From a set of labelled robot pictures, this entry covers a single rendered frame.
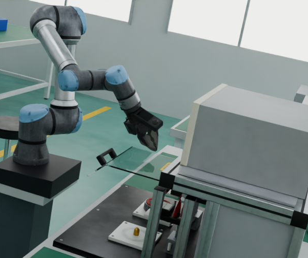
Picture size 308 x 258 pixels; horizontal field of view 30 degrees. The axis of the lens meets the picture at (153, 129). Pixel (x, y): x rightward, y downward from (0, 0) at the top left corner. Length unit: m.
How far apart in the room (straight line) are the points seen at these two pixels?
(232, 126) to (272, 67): 4.86
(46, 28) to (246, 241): 1.11
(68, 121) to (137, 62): 4.56
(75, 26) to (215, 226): 1.07
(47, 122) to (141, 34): 4.60
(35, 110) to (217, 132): 0.90
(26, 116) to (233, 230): 1.04
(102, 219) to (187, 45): 4.77
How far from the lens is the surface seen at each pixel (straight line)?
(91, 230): 2.05
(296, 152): 1.72
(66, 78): 2.03
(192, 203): 1.72
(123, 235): 2.02
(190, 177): 1.70
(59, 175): 2.32
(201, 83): 6.74
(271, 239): 1.70
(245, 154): 1.74
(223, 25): 6.63
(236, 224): 1.71
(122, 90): 2.03
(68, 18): 2.37
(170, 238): 1.97
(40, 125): 2.38
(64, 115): 2.42
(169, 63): 6.82
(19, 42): 5.87
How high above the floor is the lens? 1.69
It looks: 16 degrees down
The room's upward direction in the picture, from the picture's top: 11 degrees clockwise
